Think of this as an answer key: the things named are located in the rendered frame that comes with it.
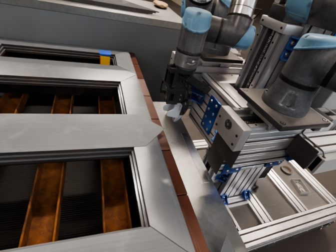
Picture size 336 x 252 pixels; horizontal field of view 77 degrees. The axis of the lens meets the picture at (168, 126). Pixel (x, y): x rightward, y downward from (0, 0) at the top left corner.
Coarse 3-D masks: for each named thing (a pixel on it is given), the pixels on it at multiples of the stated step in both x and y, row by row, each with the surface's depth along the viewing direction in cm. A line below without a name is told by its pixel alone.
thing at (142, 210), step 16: (0, 48) 106; (16, 48) 110; (32, 48) 113; (48, 48) 115; (0, 80) 86; (16, 80) 88; (32, 80) 90; (48, 80) 92; (64, 80) 94; (80, 80) 96; (96, 80) 98; (0, 160) 58; (16, 160) 59; (32, 160) 60; (48, 160) 61; (64, 160) 63; (144, 208) 54; (144, 224) 52; (64, 240) 45
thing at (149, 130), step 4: (140, 116) 82; (140, 120) 80; (144, 120) 81; (148, 120) 81; (140, 124) 78; (144, 124) 79; (148, 124) 79; (152, 124) 80; (144, 128) 77; (148, 128) 78; (152, 128) 78; (156, 128) 79; (144, 132) 75; (148, 132) 76; (152, 132) 76; (156, 132) 77; (144, 136) 74; (148, 136) 74; (152, 136) 75; (144, 140) 72; (148, 140) 73
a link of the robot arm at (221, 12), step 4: (216, 0) 92; (220, 0) 91; (224, 0) 90; (228, 0) 90; (212, 4) 92; (216, 4) 92; (220, 4) 92; (224, 4) 91; (228, 4) 90; (212, 8) 92; (216, 8) 92; (220, 8) 92; (224, 8) 91; (228, 8) 91; (212, 12) 93; (216, 12) 93; (220, 12) 92; (224, 12) 92; (220, 16) 93; (224, 16) 93
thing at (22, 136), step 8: (16, 120) 68; (24, 120) 68; (32, 120) 69; (40, 120) 70; (16, 128) 65; (24, 128) 66; (32, 128) 66; (8, 136) 62; (16, 136) 62; (24, 136) 63; (32, 136) 64; (8, 144) 60; (16, 144) 60; (24, 144) 61; (32, 144) 61; (0, 152) 57
